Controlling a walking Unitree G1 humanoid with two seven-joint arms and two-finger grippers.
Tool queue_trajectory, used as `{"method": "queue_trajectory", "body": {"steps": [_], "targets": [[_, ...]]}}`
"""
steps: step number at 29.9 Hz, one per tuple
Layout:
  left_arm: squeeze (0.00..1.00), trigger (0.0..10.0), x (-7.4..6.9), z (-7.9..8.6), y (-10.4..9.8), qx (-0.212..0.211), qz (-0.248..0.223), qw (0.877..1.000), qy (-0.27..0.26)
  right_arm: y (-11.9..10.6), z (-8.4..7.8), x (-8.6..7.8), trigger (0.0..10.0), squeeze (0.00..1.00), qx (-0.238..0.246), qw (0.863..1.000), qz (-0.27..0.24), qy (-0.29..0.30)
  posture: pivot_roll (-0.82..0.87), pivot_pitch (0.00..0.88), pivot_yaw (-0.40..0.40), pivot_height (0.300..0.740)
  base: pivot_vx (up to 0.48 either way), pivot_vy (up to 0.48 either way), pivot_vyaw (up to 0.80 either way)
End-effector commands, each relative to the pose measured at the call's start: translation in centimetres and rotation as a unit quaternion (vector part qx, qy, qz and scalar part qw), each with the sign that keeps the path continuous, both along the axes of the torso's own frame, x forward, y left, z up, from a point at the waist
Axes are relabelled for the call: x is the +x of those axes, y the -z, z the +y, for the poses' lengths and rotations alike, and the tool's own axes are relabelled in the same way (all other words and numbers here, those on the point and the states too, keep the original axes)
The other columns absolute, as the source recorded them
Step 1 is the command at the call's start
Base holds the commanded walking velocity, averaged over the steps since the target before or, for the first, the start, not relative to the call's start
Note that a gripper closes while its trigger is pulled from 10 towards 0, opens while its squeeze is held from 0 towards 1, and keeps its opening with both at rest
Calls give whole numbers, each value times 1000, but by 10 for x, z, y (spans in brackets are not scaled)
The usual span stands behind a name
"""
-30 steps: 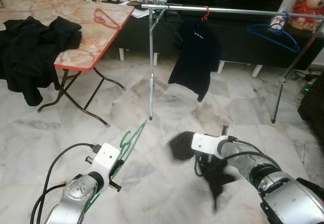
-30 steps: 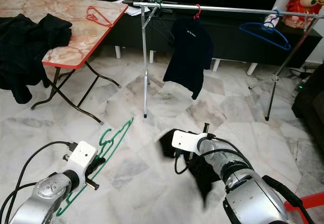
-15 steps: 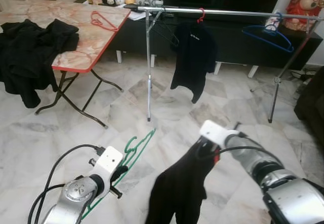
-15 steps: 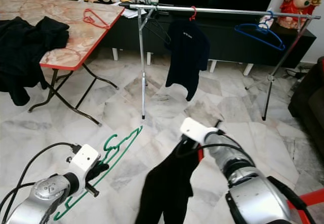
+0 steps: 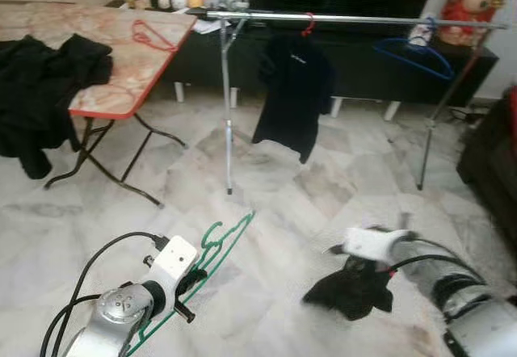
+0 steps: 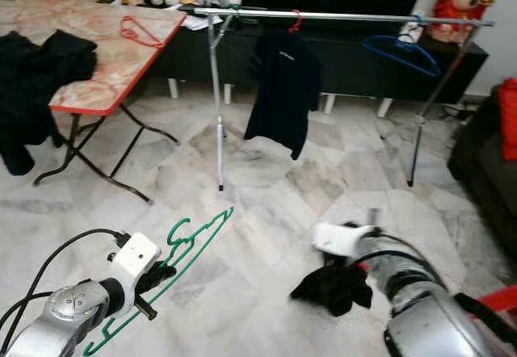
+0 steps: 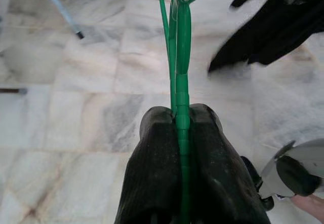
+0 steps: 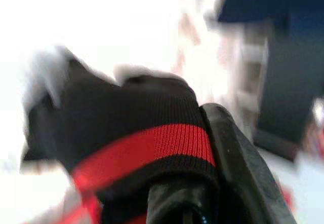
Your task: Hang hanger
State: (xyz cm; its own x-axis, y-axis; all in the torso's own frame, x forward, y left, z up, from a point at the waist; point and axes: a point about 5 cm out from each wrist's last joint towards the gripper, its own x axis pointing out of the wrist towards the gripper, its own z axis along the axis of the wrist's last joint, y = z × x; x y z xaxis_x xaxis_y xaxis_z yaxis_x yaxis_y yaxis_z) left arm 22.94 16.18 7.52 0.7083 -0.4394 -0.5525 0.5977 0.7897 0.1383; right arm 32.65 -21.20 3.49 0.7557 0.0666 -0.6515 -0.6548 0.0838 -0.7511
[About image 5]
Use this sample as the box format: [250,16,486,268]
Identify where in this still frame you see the black TV console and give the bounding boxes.
[109,0,499,106]

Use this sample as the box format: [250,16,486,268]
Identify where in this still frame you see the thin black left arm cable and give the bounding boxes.
[40,292,106,357]

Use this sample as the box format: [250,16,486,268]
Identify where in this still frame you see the black fleece jacket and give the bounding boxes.
[0,34,114,180]

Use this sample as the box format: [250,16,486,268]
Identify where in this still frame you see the white paper stack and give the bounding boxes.
[192,18,223,35]

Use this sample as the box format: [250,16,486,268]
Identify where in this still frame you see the marble pattern folding table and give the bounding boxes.
[0,2,197,208]

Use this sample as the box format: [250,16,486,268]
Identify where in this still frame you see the silver metal clothes rack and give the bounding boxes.
[206,10,510,196]

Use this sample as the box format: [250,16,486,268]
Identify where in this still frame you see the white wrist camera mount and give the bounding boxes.
[149,234,199,293]
[343,226,409,263]

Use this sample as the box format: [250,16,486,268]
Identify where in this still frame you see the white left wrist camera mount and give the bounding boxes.
[149,234,199,293]

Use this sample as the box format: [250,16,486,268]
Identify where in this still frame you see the grey fabric sofa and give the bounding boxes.
[456,90,517,253]

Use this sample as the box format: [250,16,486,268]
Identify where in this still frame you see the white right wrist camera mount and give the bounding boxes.
[343,226,409,263]

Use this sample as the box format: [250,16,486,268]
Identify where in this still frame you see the black garment with red trim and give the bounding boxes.
[303,256,394,321]

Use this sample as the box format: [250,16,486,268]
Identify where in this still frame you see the green plastic hanger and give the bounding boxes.
[125,210,255,356]

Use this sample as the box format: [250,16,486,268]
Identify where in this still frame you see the navy blue t-shirt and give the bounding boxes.
[252,32,338,164]

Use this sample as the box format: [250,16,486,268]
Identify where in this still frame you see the blue plastic hanger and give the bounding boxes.
[373,19,455,82]

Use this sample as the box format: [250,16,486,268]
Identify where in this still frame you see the black left wrist camera cable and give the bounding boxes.
[40,232,170,357]

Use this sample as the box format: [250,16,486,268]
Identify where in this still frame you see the pink tissue pack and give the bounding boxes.
[410,19,433,47]

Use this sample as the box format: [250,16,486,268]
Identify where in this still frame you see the red laughing Buddha statue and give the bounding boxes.
[439,0,495,47]

